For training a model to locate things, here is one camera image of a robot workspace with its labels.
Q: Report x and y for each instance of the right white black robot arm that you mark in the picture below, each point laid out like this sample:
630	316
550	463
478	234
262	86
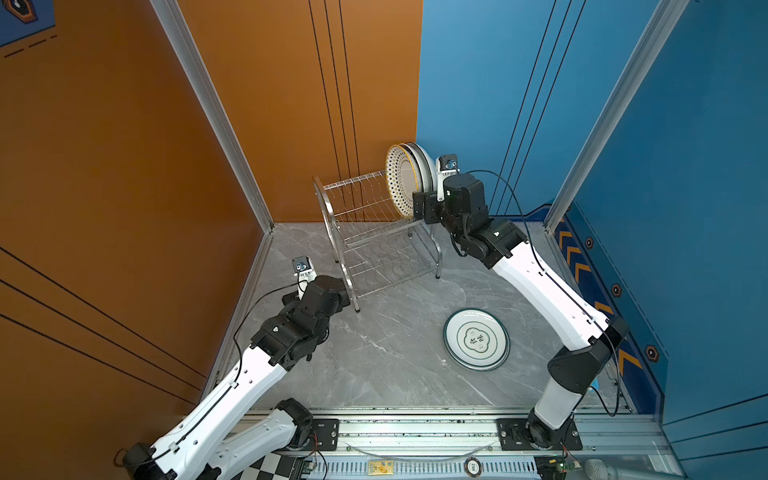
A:
590	340

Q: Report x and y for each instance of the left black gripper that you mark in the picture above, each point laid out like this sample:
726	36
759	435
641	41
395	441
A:
343	297

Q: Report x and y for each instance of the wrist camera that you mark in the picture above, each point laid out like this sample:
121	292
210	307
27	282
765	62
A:
304	273
446	166

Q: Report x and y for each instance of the chrome wire dish rack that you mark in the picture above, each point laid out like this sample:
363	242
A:
374	245

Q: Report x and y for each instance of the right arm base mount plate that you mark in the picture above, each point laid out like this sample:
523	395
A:
518	434

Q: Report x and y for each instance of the orange rim patterned plate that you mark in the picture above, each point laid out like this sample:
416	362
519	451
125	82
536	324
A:
422	166

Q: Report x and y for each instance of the aluminium front rail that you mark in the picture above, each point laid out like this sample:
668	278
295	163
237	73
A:
464	444

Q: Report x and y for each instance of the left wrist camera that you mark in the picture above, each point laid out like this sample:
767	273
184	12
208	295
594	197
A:
304	273

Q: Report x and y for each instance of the grey microphone at rail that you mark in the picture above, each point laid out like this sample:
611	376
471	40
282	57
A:
596	469

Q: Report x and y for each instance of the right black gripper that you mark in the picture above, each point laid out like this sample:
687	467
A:
431	203

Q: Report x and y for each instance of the black white checkerboard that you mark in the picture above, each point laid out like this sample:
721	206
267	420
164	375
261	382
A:
273	467

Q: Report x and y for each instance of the large white plate black rim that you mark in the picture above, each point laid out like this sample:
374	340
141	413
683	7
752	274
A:
429	161

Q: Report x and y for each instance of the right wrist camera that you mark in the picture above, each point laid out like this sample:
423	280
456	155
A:
446	166

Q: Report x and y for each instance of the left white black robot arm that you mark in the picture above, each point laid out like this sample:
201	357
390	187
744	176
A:
202	446

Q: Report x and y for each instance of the yellow rim dotted plate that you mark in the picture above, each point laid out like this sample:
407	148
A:
403	179

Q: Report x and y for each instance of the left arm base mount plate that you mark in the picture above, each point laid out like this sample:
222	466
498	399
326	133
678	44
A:
320	434

